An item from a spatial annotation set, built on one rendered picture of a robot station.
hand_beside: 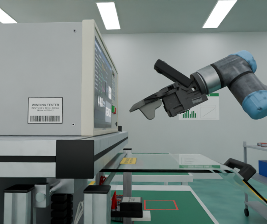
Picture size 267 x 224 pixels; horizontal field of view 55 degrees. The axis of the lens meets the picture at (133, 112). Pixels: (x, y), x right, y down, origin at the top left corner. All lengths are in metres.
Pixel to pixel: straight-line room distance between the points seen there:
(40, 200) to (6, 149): 0.08
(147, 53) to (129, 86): 0.87
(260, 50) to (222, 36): 0.90
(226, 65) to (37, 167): 0.56
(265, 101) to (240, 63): 0.13
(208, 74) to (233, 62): 0.07
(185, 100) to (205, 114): 5.31
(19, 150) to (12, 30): 0.26
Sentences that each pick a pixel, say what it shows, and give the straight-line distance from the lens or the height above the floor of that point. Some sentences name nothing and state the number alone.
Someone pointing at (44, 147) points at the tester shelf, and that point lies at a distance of 0.33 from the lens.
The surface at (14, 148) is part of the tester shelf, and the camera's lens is 0.34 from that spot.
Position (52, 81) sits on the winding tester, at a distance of 0.48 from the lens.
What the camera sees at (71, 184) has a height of 1.04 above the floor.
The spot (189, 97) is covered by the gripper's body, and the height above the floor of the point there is 1.21.
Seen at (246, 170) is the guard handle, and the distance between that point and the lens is 0.51.
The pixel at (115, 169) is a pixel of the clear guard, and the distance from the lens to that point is 0.42.
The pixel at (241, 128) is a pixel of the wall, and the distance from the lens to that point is 6.24.
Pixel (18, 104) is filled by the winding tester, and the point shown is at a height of 1.17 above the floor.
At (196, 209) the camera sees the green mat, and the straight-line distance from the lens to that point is 1.32.
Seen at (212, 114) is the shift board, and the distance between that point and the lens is 6.05.
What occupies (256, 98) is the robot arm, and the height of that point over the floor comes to 1.20.
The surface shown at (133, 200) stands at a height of 0.92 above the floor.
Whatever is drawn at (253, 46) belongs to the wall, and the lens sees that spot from 6.61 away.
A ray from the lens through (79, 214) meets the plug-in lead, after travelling 0.54.
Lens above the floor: 1.13
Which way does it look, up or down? 3 degrees up
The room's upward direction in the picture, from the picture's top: straight up
